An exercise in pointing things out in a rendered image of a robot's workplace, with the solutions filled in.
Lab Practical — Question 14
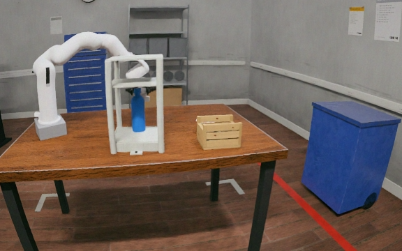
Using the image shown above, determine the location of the small wooden crate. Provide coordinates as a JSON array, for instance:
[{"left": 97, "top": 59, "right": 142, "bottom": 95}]
[{"left": 197, "top": 115, "right": 242, "bottom": 150}]

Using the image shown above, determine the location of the white shelving unit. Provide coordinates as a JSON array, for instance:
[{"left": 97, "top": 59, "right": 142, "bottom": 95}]
[{"left": 105, "top": 54, "right": 164, "bottom": 155}]

